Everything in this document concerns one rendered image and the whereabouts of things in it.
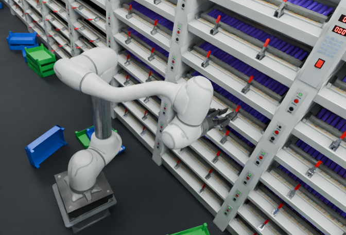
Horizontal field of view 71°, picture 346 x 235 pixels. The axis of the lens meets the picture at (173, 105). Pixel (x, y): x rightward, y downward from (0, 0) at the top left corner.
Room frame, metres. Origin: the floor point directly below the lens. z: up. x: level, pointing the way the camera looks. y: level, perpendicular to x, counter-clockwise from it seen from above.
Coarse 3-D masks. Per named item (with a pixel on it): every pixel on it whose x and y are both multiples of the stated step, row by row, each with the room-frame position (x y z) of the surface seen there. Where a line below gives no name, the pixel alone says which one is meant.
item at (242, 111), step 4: (188, 76) 1.27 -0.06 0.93; (192, 76) 1.27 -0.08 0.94; (216, 92) 1.15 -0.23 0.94; (216, 96) 1.14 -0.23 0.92; (220, 96) 1.13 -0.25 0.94; (224, 100) 1.10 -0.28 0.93; (228, 100) 1.10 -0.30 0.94; (228, 104) 1.08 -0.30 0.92; (232, 104) 1.07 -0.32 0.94; (232, 108) 1.07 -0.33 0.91; (236, 108) 1.05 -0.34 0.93; (240, 108) 1.05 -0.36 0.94; (240, 112) 1.03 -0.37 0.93; (244, 112) 1.02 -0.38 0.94; (240, 116) 1.01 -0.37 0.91; (248, 116) 1.00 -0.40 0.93; (252, 116) 1.00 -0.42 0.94; (252, 120) 0.98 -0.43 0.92; (256, 120) 0.98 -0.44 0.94; (252, 124) 0.96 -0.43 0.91; (256, 124) 0.97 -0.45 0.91; (260, 124) 0.95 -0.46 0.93; (264, 124) 0.95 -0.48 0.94; (264, 128) 0.94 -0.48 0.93
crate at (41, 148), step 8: (56, 128) 1.27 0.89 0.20; (40, 136) 1.16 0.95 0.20; (48, 136) 1.17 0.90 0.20; (56, 136) 1.28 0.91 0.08; (32, 144) 1.07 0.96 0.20; (40, 144) 1.14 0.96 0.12; (48, 144) 1.20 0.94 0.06; (56, 144) 1.25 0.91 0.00; (64, 144) 1.27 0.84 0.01; (32, 152) 1.01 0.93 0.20; (40, 152) 1.12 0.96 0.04; (48, 152) 1.16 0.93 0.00; (32, 160) 1.01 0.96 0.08; (40, 160) 1.07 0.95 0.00
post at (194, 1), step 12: (180, 0) 1.30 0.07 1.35; (192, 0) 1.26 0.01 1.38; (204, 0) 1.33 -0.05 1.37; (180, 12) 1.29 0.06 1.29; (192, 36) 1.30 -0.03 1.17; (180, 48) 1.26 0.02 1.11; (168, 60) 1.31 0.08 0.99; (180, 60) 1.26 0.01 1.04; (168, 72) 1.30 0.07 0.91; (168, 108) 1.26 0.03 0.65; (156, 144) 1.30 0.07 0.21; (156, 156) 1.29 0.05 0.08
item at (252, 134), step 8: (184, 72) 1.30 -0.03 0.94; (192, 72) 1.33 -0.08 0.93; (176, 80) 1.25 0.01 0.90; (184, 80) 1.27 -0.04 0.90; (216, 104) 1.09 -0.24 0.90; (224, 104) 1.09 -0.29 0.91; (240, 120) 0.99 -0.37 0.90; (248, 120) 1.00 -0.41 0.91; (240, 128) 0.95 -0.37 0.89; (248, 128) 0.95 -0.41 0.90; (256, 128) 0.95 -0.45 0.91; (248, 136) 0.91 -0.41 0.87; (256, 136) 0.90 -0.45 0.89; (256, 144) 0.88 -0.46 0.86
